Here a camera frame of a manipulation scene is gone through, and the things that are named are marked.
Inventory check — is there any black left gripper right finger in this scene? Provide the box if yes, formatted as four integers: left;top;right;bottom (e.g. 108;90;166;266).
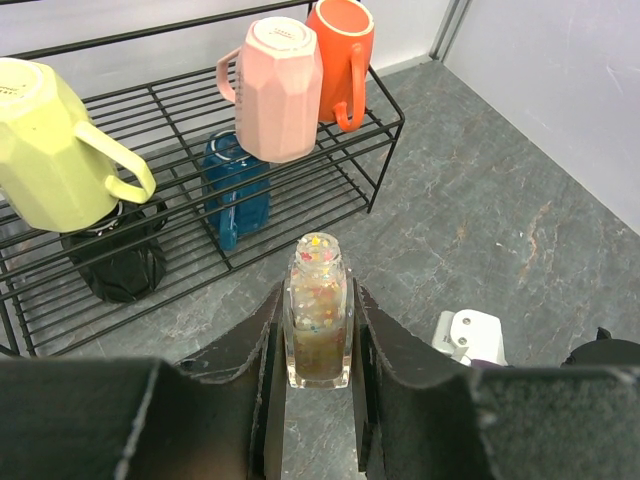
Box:
352;285;639;479

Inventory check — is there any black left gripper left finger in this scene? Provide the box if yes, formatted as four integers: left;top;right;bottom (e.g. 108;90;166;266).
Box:
1;286;286;479

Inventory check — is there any glitter nail polish bottle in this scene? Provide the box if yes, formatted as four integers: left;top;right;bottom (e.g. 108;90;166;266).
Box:
282;232;354;390

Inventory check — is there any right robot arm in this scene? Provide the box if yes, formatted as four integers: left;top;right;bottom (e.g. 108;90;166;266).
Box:
562;327;640;367

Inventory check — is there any black mug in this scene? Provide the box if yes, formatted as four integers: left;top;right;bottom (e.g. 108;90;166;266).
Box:
60;200;167;303

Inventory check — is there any blue mug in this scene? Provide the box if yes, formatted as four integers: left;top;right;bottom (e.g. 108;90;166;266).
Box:
201;129;270;251

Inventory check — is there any yellow faceted mug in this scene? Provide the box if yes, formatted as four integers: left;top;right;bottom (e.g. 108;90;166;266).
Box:
1;57;156;233

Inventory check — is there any pink faceted mug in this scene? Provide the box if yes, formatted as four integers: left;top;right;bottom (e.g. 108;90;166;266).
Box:
217;16;323;163

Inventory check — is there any orange mug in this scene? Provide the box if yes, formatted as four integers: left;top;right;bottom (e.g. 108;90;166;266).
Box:
306;0;375;132

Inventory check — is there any black wire rack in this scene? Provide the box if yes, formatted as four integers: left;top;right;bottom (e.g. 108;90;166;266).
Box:
1;1;405;358

